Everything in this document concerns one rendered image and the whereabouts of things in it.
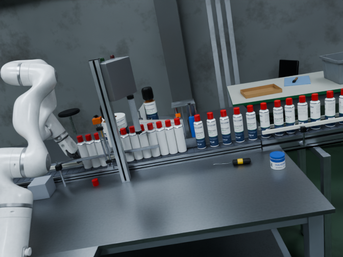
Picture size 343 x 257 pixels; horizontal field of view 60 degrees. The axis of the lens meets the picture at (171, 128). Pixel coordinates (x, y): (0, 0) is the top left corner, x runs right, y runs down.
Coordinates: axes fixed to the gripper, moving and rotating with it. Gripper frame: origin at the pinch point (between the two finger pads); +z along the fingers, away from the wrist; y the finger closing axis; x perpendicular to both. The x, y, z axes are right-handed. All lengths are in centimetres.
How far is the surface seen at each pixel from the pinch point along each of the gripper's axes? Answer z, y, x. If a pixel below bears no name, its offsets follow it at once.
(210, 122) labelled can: 18, -3, -78
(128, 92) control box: -20, -10, -50
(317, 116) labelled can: 45, -3, -131
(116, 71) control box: -33, -14, -52
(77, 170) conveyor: 5.1, -0.7, 4.4
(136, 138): 5.7, -2.0, -37.0
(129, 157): 13.2, -2.9, -27.7
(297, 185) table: 48, -46, -100
